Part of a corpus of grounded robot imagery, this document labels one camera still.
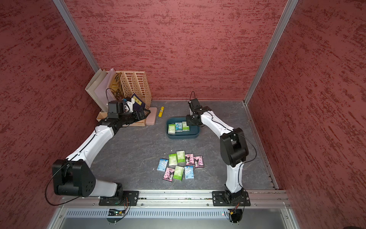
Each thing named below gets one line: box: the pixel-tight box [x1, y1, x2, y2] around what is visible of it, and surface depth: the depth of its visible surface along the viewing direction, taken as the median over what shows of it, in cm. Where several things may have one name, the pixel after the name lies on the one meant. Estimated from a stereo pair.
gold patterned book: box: [109, 71, 126, 101], surface depth 102 cm
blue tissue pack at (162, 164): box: [156, 158, 169, 172], surface depth 85 cm
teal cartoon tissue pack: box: [174, 122, 183, 133], surface depth 102 cm
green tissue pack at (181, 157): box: [176, 150, 186, 164], surface depth 89 cm
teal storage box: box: [166, 116, 201, 140], surface depth 102 cm
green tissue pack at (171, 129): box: [167, 124, 176, 135], surface depth 101 cm
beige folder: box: [84, 68, 109, 113], surface depth 92 cm
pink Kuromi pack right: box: [193, 155, 204, 169], surface depth 87 cm
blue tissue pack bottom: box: [184, 165, 195, 180], surface depth 83 cm
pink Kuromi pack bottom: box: [162, 166, 175, 183], surface depth 82 cm
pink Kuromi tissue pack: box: [184, 153, 195, 167], surface depth 87 cm
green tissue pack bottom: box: [172, 165, 184, 181], surface depth 83 cm
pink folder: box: [94, 68, 117, 110], surface depth 92 cm
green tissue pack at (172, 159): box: [168, 153, 178, 166], surface depth 87 cm
